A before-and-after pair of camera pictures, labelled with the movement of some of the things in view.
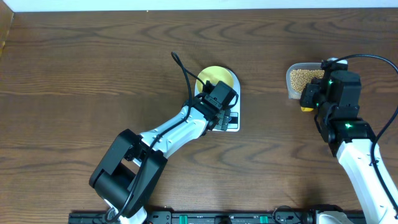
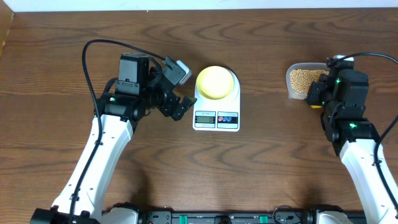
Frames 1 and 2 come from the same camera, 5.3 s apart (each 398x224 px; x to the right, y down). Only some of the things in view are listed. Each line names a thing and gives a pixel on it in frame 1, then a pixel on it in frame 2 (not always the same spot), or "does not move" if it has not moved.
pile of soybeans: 301,77 does not move
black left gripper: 223,120 -> 185,104
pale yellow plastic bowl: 214,74 does not move
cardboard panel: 6,18 does not move
